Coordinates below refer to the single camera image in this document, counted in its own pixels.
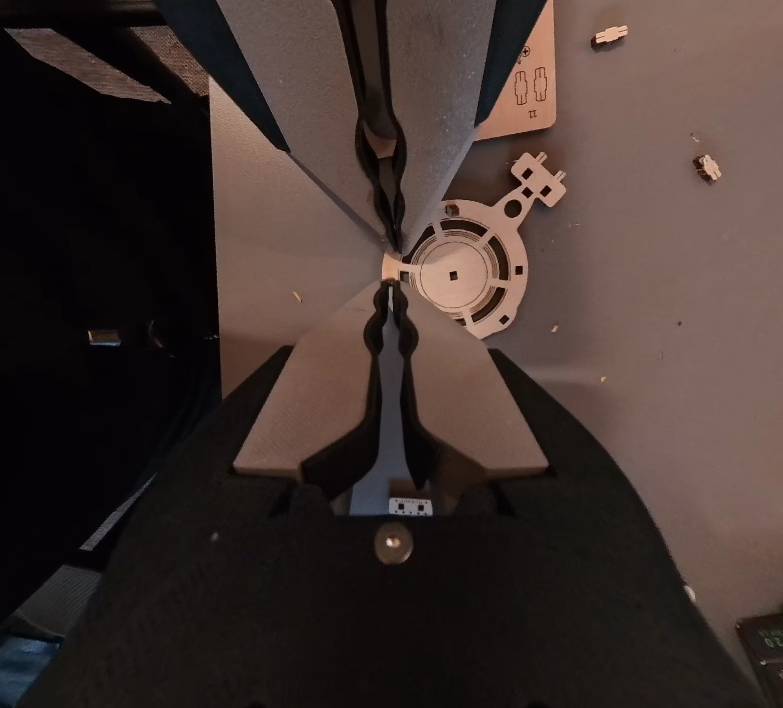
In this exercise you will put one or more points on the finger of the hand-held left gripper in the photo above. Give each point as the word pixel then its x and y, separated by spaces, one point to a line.
pixel 287 60
pixel 440 60

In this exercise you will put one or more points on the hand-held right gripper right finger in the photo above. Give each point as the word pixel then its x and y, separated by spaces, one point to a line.
pixel 471 408

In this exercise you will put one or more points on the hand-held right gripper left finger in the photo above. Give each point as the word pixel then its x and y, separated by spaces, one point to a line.
pixel 306 408

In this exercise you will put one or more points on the black model kit box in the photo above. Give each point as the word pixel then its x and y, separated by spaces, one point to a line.
pixel 761 659

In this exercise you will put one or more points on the wooden sheet with peg outlines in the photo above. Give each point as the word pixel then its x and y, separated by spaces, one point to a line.
pixel 526 96

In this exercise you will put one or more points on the white printed tag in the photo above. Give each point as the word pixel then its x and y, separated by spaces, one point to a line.
pixel 410 506

